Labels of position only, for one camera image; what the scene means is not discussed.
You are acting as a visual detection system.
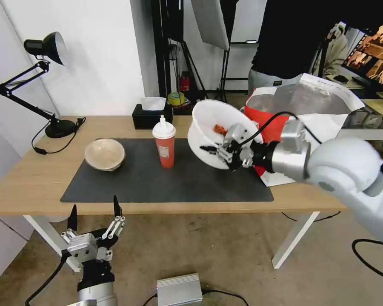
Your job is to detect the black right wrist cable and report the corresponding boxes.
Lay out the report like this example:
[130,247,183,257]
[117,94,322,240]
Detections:
[242,111,321,150]

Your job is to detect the black desk mat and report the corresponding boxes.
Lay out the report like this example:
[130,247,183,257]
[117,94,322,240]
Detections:
[60,137,274,204]

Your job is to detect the silver power supply box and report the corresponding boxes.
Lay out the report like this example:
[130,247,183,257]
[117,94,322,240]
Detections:
[156,272,203,306]

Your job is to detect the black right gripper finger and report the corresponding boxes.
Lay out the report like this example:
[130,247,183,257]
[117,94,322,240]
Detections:
[199,145,244,173]
[215,136,244,153]

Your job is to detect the white softbox reflector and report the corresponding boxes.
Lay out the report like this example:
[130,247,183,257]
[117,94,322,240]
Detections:
[190,0,231,51]

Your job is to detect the computer monitor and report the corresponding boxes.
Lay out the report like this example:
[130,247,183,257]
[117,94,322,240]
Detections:
[340,21,383,87]

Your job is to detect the red fire extinguisher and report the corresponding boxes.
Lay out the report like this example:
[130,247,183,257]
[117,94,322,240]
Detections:
[180,71,192,94]

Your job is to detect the black lamp cable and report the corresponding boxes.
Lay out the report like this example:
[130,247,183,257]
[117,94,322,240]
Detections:
[31,117,86,156]

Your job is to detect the red cup with white lid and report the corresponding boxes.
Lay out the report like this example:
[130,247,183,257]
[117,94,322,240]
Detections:
[151,115,177,169]

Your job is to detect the white and red takeout bag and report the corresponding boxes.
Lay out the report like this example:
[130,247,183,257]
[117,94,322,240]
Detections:
[240,73,366,188]

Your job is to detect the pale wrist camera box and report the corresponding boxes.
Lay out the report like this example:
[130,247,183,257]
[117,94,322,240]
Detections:
[226,123,249,143]
[66,233,99,267]

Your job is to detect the white table leg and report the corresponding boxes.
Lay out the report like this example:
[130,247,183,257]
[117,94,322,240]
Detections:
[23,215,81,272]
[271,211,320,269]

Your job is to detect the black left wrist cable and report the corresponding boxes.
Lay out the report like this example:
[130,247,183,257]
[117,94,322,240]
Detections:
[24,251,68,306]

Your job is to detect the black floor cable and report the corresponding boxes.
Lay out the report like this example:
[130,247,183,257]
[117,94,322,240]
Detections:
[352,238,383,285]

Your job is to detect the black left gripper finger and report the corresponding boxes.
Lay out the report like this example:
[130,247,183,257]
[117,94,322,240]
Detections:
[60,205,78,247]
[102,195,126,240]

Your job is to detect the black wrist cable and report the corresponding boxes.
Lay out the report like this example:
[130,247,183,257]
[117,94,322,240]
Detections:
[242,111,321,150]
[24,251,68,306]

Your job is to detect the black power supply cable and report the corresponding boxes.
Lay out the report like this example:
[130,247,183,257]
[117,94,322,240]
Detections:
[200,288,260,306]

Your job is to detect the yellow green tape roll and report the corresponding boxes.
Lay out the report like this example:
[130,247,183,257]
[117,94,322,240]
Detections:
[167,92,186,106]

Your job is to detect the white plastic bowl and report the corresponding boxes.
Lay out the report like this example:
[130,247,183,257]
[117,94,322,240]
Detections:
[187,99,265,170]

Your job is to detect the black tissue box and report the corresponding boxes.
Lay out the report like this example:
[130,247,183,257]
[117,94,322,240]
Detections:
[131,96,174,130]

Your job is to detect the black light stand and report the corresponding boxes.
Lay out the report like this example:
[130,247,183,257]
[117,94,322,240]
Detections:
[207,48,243,96]

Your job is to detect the black desk lamp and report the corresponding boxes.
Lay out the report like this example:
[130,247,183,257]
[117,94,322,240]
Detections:
[0,31,78,139]

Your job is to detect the seated person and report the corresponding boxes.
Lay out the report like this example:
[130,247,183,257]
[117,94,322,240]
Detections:
[318,21,349,77]

